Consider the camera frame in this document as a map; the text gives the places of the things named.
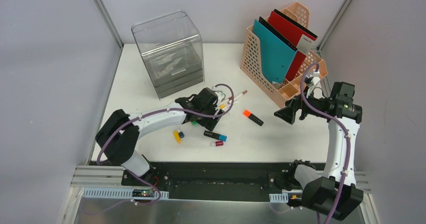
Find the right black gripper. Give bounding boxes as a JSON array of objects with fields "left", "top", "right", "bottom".
[{"left": 274, "top": 85, "right": 328, "bottom": 125}]

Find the blue cap black highlighter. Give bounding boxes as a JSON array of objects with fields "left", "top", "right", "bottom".
[{"left": 203, "top": 131, "right": 227, "bottom": 142}]

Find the orange cap black highlighter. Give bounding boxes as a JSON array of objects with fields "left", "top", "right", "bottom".
[{"left": 243, "top": 109, "right": 264, "bottom": 126}]

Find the teal folder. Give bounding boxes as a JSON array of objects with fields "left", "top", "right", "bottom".
[{"left": 252, "top": 17, "right": 297, "bottom": 83}]

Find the red folder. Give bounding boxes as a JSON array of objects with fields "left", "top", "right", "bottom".
[{"left": 268, "top": 9, "right": 317, "bottom": 81}]

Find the clear grey drawer organizer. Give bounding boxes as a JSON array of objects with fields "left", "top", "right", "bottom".
[{"left": 131, "top": 10, "right": 205, "bottom": 98}]

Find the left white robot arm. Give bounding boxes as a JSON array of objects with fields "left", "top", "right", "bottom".
[{"left": 95, "top": 87, "right": 223, "bottom": 186}]

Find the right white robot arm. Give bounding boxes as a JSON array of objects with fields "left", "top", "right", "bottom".
[{"left": 274, "top": 82, "right": 364, "bottom": 220}]

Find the brown cap marker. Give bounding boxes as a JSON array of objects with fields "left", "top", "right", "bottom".
[{"left": 229, "top": 90, "right": 248, "bottom": 102}]

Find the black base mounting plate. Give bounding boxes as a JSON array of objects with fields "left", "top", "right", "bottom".
[{"left": 143, "top": 162, "right": 291, "bottom": 202}]

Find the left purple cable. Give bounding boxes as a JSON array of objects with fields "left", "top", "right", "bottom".
[{"left": 83, "top": 83, "right": 235, "bottom": 215}]

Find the purple cable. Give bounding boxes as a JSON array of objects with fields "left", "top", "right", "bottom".
[
  {"left": 269, "top": 62, "right": 354, "bottom": 224},
  {"left": 83, "top": 83, "right": 235, "bottom": 215}
]

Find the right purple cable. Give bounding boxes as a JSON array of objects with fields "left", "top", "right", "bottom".
[{"left": 269, "top": 62, "right": 354, "bottom": 224}]

